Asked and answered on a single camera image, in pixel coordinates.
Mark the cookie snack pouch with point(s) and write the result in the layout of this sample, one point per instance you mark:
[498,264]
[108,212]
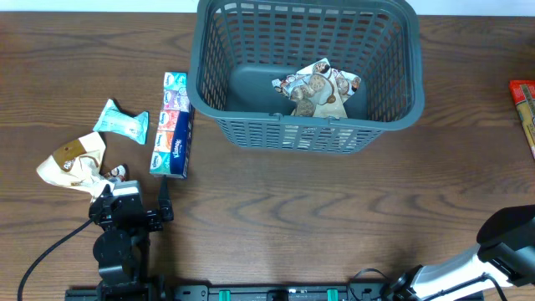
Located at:
[347,83]
[313,90]

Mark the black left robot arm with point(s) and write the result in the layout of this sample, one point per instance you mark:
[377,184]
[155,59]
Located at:
[122,250]

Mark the mint green wrapped packet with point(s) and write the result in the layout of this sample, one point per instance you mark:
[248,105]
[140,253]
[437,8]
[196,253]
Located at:
[112,119]

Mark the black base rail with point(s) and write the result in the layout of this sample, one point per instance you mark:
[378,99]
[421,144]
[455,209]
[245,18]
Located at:
[271,292]

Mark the beige brown snack pouch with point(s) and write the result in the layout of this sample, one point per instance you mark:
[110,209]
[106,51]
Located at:
[77,165]

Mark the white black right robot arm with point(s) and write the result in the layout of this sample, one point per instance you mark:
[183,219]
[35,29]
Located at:
[427,234]

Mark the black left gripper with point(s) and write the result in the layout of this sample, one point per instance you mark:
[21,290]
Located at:
[155,219]

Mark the red yellow packet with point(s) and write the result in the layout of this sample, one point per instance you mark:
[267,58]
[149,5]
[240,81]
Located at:
[523,94]

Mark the Kleenex tissue multipack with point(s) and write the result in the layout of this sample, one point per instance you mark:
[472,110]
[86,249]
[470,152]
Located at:
[172,147]

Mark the grey plastic basket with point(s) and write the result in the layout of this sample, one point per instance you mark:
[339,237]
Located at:
[240,47]

